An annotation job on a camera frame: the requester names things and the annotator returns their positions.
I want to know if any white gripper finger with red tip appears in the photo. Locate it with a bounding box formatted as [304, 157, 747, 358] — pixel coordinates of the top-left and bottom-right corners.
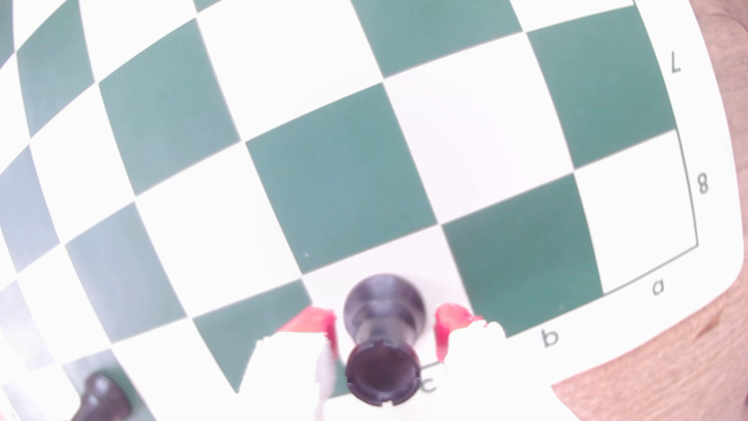
[434, 303, 580, 421]
[236, 305, 341, 421]

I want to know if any black rook chess piece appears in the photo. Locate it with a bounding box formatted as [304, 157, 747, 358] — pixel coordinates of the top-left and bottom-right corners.
[70, 373, 133, 421]
[342, 274, 427, 407]

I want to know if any green and white chess mat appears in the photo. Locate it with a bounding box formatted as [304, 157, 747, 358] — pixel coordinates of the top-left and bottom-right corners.
[0, 0, 746, 421]

